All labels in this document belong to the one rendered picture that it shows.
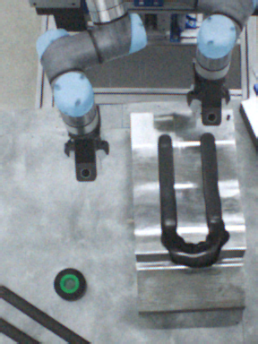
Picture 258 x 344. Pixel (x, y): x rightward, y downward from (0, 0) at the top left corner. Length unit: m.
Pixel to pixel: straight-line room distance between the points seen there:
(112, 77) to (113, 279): 1.04
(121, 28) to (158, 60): 1.20
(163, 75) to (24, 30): 0.70
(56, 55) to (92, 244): 0.56
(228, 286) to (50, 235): 0.47
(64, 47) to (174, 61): 1.23
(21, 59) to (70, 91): 1.57
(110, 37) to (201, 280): 0.63
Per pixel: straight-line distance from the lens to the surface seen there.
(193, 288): 1.63
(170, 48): 2.59
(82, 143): 1.46
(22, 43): 2.90
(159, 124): 1.74
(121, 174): 1.77
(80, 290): 1.67
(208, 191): 1.67
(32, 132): 1.84
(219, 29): 1.38
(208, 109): 1.53
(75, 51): 1.37
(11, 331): 1.67
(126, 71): 2.55
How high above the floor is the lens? 2.47
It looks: 74 degrees down
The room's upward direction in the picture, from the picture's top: 8 degrees counter-clockwise
